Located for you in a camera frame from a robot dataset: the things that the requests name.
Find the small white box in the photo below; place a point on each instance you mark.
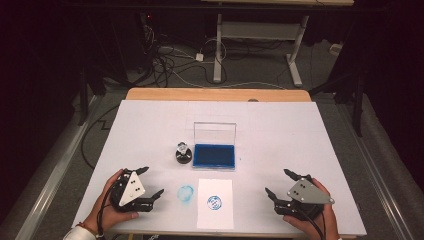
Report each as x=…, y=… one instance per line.
x=336, y=49

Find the person's left hand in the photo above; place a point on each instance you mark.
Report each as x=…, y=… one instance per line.
x=106, y=216

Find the white paper sheet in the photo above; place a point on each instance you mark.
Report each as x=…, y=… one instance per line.
x=215, y=190

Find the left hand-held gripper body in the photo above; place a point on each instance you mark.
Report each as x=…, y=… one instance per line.
x=131, y=190

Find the person's right hand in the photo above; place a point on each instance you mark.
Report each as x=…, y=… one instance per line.
x=316, y=231

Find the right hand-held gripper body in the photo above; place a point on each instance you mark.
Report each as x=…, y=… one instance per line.
x=308, y=193

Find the large white table board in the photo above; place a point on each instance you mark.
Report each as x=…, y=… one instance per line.
x=266, y=133

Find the black metal stand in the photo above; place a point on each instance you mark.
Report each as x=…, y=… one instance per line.
x=358, y=100
x=83, y=96

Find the white metal desk frame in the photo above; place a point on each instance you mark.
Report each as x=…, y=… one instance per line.
x=218, y=50

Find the white power adapter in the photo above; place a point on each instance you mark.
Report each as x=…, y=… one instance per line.
x=199, y=57

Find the black round stamp cap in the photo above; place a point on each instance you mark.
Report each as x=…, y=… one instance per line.
x=184, y=159

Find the blue ink pad case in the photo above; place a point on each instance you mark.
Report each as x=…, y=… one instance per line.
x=214, y=156

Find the aluminium floor rail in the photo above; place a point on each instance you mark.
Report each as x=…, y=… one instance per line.
x=376, y=173
x=56, y=173

